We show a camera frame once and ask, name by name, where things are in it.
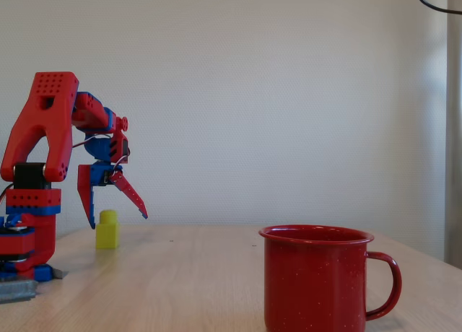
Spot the red white black servo cable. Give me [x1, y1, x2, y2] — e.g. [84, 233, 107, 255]
[71, 133, 131, 174]

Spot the black hanging cable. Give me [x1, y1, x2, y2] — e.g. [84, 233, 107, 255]
[417, 0, 462, 15]

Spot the grey curtain strip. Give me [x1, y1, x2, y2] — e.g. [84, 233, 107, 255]
[443, 0, 462, 271]

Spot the yellow-green toy block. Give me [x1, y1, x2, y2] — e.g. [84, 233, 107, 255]
[95, 209, 121, 250]

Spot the red enamel mug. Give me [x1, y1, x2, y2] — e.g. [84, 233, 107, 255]
[258, 224, 403, 332]

